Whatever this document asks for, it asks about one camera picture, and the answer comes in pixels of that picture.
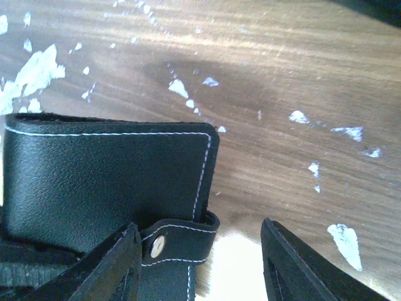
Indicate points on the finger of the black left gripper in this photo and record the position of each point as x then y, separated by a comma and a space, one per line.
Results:
34, 258

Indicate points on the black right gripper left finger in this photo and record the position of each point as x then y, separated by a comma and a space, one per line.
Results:
111, 271

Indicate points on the black leather card holder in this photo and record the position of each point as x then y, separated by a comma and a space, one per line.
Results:
97, 175

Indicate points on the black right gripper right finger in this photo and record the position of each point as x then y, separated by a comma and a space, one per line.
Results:
295, 271

